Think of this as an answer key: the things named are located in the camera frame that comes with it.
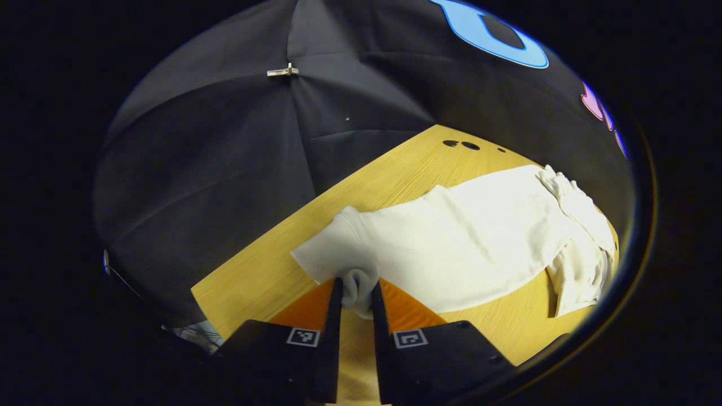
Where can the white cloth clip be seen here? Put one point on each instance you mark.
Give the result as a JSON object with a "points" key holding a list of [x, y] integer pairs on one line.
{"points": [[284, 71]]}

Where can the cream white sweatshirt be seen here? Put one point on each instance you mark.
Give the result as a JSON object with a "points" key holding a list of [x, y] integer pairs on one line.
{"points": [[462, 237]]}

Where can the black backdrop cloth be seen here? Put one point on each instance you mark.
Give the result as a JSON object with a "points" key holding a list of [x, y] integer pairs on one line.
{"points": [[214, 158]]}

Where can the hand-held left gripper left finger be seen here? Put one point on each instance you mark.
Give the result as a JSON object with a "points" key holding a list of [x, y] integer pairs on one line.
{"points": [[330, 349]]}

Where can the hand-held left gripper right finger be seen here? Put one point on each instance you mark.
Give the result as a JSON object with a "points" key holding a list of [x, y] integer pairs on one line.
{"points": [[383, 349]]}

